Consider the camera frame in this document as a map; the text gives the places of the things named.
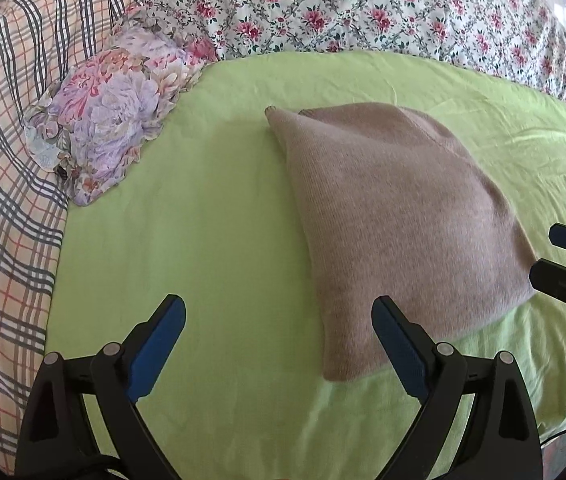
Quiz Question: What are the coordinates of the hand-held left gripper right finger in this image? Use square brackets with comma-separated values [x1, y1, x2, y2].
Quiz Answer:
[371, 296, 544, 480]

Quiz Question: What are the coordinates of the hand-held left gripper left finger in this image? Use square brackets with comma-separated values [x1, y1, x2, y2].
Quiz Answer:
[15, 294, 186, 480]

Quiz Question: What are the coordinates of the beige knitted sweater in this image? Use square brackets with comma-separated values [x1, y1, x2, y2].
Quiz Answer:
[264, 102, 538, 383]

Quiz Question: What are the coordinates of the green bed sheet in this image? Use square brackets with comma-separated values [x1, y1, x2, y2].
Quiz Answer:
[43, 50, 566, 480]

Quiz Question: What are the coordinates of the plaid blanket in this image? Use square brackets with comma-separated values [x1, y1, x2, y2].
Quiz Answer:
[0, 0, 164, 476]

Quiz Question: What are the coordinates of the purple floral pillow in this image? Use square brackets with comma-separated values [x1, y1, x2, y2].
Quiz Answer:
[23, 7, 219, 208]

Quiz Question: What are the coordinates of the white floral quilt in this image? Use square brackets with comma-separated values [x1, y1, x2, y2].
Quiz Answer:
[140, 0, 566, 116]

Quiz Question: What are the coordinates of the black cable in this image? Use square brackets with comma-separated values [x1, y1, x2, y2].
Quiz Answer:
[540, 417, 566, 448]

